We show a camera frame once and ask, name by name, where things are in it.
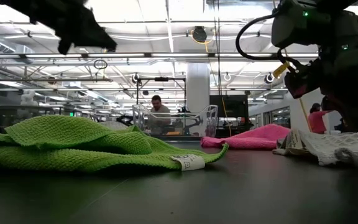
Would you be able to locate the white rounded figure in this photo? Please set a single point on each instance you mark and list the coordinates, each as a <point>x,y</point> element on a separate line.
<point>28,99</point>

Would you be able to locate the clear plastic bin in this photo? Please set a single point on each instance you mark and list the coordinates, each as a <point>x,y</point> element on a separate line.
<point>210,119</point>

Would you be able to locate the black overhead frame rig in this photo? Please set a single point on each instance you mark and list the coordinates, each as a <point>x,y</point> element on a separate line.
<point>161,79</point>

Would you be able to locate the green microfiber towel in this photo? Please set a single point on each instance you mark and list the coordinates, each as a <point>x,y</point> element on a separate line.
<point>57,140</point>

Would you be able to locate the person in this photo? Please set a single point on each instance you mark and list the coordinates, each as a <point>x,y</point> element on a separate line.
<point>317,121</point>
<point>157,101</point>

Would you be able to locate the black cabinet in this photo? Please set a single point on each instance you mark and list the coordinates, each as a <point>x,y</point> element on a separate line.
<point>232,109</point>

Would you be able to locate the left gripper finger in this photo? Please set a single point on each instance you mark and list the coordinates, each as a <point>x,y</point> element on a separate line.
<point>98,35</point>
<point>67,39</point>

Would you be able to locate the pink microfiber towel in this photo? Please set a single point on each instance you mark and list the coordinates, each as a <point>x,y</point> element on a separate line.
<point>253,140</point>

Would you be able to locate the white round pillar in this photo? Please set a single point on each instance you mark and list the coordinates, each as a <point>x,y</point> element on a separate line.
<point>197,87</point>

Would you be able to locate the long ceiling light strip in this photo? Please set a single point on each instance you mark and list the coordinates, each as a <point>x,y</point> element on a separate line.
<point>166,55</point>

